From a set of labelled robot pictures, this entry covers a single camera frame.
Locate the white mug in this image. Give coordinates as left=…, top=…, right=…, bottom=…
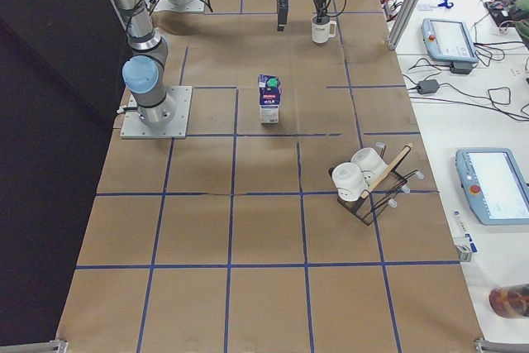
left=311, top=16, right=336, bottom=45

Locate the blue white milk carton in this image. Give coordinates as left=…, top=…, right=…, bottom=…
left=258, top=74, right=282, bottom=124

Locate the white cup on rack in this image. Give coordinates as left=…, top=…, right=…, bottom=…
left=350, top=147, right=388, bottom=185
left=331, top=162, right=368, bottom=202

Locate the black power adapter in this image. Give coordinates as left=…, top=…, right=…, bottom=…
left=416, top=79, right=440, bottom=95

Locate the blue teach pendant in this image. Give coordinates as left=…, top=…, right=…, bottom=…
left=455, top=147, right=528, bottom=226
left=421, top=18, right=479, bottom=64

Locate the aluminium frame post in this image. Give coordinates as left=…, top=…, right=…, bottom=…
left=387, top=0, right=440, bottom=51

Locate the black wire cup rack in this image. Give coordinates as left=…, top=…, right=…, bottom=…
left=328, top=142, right=424, bottom=225

